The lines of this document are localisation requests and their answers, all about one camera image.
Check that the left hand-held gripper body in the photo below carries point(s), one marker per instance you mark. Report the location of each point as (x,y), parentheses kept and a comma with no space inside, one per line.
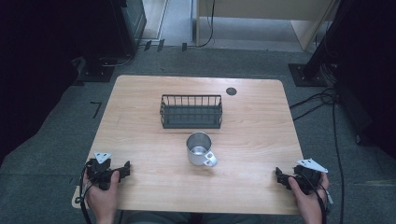
(99,171)

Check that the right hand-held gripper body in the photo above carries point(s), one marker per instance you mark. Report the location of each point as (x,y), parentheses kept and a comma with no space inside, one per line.
(307,177)

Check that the person's right hand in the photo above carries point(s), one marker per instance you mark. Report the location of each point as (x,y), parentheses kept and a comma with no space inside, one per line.
(306,199)

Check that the person's left hand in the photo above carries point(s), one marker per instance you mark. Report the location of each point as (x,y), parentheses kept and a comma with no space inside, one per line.
(101,199)

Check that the silver metal cup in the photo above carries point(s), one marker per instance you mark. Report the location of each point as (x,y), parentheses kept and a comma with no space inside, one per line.
(199,151)

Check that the black table grommet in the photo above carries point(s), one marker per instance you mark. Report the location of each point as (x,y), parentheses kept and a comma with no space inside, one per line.
(231,91)

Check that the black stand base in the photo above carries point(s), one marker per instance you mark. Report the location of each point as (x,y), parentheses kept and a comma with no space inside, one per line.
(95,70)

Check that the black metal stand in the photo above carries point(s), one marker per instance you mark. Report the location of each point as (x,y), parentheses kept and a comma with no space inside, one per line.
(323,40)

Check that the dark cabinet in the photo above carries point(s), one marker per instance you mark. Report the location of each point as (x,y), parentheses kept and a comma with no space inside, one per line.
(132,25)

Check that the light wooden furniture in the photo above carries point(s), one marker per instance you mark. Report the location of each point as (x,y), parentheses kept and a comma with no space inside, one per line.
(264,7)

